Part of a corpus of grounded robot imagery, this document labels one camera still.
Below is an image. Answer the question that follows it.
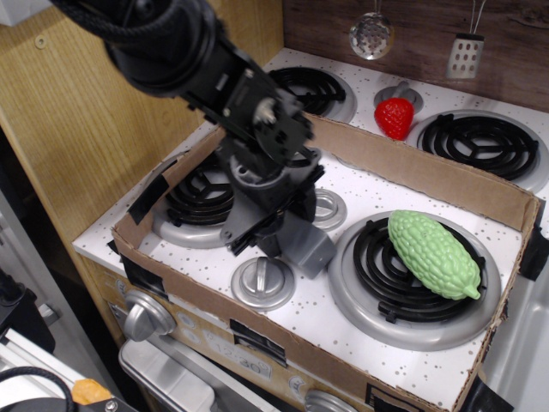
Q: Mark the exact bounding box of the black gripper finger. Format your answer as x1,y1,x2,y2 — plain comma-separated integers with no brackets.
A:
257,229,282,258
293,188,317,222

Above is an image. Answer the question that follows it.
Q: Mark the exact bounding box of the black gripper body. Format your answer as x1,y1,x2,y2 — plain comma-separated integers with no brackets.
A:
219,147,324,256

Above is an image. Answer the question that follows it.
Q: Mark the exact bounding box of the grey pepper shaker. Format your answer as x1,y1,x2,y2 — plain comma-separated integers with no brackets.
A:
276,212,336,279

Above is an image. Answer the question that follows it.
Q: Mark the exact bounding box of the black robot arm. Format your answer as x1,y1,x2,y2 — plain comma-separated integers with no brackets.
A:
57,1,335,266

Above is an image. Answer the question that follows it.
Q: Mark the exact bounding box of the silver knob upper centre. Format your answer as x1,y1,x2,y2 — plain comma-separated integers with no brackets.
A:
313,189,347,231

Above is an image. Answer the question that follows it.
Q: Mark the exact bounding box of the silver knob lower centre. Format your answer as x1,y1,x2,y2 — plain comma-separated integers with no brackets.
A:
231,257,296,312

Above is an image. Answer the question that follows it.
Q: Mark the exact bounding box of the front right black burner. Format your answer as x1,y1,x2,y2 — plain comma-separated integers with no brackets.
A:
328,212,502,351

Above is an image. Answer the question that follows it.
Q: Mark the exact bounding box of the red strawberry toy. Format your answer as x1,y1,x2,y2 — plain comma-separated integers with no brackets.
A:
374,98,414,141

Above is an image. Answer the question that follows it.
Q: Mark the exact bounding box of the green bitter gourd toy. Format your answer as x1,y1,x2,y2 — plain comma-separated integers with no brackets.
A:
388,210,481,300

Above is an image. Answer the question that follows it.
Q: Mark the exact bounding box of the silver oven front knob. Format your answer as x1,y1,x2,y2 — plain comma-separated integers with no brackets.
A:
124,290,177,342

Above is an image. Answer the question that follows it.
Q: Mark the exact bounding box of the silver knob behind strawberry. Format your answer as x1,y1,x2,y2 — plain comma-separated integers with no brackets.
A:
374,81,424,112

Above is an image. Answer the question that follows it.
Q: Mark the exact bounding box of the hanging silver skimmer ladle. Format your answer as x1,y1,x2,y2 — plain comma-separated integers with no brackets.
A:
349,1,395,61

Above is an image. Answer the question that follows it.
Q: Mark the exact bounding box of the rear right black burner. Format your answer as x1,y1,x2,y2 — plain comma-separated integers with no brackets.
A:
406,110,548,192

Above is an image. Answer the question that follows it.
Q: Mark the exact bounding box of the hanging silver slotted spatula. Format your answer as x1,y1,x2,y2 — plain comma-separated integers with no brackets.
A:
445,1,486,81

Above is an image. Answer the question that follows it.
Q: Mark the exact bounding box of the orange object lower left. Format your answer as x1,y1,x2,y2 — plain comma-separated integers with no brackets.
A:
70,379,112,405

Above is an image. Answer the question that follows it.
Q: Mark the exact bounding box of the brown cardboard tray wall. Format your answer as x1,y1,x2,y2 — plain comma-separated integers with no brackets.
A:
112,118,544,411

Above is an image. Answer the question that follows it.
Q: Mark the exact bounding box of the silver oven door handle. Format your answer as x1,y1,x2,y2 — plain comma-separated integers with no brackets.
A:
118,340,277,411

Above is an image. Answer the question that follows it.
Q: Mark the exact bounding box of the black braided cable lower left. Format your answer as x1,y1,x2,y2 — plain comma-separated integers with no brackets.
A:
0,367,76,412

